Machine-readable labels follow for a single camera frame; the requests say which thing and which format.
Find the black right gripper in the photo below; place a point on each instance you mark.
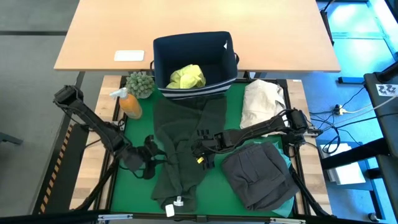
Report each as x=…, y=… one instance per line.
x=217, y=143

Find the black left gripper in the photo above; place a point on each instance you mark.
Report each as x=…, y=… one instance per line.
x=135, y=158

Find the dark green garment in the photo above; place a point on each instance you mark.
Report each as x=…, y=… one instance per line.
x=180, y=130

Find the black garment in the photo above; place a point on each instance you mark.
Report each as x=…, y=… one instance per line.
x=258, y=177

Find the teal shorts with white lining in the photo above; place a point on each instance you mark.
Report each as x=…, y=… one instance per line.
x=284, y=207

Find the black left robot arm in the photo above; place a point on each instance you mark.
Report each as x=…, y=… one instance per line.
x=93, y=124

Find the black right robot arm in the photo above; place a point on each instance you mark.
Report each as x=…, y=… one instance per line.
x=267, y=126

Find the navy white striped laundry basket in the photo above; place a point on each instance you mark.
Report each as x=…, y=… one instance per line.
x=164, y=49

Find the orange spray bottle white trigger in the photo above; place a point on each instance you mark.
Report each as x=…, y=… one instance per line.
x=130, y=105

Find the cream folded garment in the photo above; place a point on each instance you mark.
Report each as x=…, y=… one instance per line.
x=261, y=99

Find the yellow garment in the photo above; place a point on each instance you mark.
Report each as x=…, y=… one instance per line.
x=186, y=77

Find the green succulent in grey pot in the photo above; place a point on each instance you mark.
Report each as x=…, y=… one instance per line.
x=140, y=84

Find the black panel with hazard stripes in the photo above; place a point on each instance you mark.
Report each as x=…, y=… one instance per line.
x=71, y=174

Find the white card on table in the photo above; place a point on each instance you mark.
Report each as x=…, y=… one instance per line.
x=129, y=55

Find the light wooden desk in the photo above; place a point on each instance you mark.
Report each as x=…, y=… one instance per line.
x=217, y=18

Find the black furniture foot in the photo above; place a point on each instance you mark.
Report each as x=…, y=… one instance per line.
x=11, y=138

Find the white floor box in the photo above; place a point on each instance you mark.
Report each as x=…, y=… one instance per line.
x=345, y=171

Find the dark grey side table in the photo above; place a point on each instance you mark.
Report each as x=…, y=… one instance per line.
x=390, y=124

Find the white sheet with black marks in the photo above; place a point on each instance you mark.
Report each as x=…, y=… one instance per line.
x=387, y=89

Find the black slanted bar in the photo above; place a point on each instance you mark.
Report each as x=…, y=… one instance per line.
x=387, y=73

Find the black aluminium table frame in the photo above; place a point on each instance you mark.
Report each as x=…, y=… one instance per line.
x=217, y=216

